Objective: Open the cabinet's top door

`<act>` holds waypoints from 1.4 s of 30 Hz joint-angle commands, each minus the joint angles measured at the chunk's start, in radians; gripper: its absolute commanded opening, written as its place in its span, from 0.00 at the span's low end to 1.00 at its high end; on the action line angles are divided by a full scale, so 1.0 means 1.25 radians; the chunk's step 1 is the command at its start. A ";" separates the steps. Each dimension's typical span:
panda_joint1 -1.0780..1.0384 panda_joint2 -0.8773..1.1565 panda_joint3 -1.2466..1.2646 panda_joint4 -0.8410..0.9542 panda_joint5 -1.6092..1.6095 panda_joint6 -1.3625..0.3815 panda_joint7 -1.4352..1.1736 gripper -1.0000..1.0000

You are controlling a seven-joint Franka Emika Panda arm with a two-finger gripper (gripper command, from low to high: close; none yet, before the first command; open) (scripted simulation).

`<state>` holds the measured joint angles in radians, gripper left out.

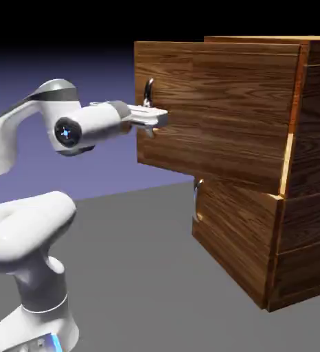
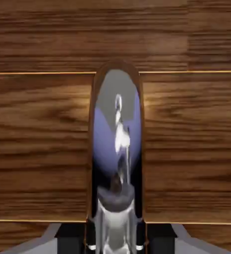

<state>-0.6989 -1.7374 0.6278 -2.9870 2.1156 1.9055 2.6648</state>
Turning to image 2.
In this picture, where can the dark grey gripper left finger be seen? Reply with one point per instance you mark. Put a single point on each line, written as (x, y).
(68, 242)

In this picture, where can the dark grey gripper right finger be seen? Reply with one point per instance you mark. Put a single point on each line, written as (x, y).
(161, 242)

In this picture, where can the brown wooden cabinet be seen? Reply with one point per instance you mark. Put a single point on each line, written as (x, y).
(68, 29)

